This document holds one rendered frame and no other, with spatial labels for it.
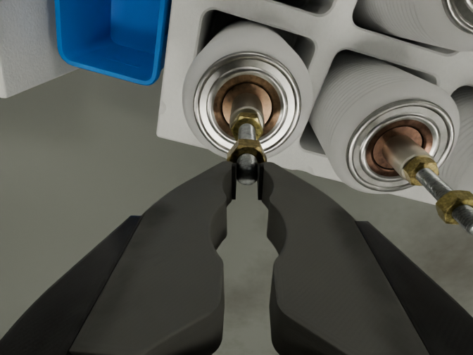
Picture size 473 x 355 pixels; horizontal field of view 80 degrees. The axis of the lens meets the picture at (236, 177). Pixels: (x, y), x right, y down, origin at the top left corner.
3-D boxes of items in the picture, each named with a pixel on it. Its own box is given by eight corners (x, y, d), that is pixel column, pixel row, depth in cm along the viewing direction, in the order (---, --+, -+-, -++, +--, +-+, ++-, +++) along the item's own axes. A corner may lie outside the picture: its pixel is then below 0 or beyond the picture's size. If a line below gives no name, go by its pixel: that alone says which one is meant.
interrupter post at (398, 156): (375, 160, 22) (393, 183, 20) (383, 132, 21) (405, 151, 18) (406, 160, 22) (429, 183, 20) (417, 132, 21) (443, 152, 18)
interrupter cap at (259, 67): (180, 65, 19) (178, 66, 18) (293, 37, 18) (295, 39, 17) (210, 161, 23) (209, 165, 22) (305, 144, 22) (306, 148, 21)
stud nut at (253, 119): (229, 136, 18) (229, 142, 17) (231, 110, 17) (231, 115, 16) (260, 140, 18) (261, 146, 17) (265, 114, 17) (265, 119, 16)
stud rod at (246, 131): (238, 123, 19) (234, 185, 13) (240, 108, 18) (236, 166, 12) (253, 125, 19) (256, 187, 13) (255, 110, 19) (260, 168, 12)
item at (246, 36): (198, 29, 34) (159, 53, 18) (279, 8, 32) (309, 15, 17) (219, 106, 39) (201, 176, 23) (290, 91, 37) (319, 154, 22)
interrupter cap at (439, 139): (336, 187, 24) (338, 191, 23) (356, 96, 20) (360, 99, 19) (428, 188, 24) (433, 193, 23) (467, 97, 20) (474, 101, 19)
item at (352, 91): (293, 121, 40) (322, 198, 24) (301, 46, 34) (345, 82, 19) (363, 122, 39) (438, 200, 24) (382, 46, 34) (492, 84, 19)
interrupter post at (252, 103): (226, 94, 20) (223, 109, 17) (260, 86, 20) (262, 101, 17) (234, 125, 21) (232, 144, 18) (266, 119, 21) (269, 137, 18)
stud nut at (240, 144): (226, 167, 15) (224, 175, 14) (229, 136, 14) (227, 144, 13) (263, 171, 15) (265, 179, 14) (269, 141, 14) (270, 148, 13)
